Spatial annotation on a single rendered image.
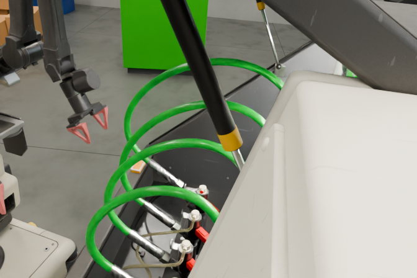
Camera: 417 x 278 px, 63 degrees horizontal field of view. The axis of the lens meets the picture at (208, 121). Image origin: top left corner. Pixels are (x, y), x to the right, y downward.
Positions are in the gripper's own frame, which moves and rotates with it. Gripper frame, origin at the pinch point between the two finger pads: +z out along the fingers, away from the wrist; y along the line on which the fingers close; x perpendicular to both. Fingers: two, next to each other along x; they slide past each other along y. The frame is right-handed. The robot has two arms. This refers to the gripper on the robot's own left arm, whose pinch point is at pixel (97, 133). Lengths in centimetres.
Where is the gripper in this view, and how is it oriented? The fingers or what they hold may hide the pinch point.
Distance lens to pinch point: 118.7
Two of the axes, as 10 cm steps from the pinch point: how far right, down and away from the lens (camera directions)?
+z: 3.6, 8.7, 3.4
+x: -8.8, 1.9, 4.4
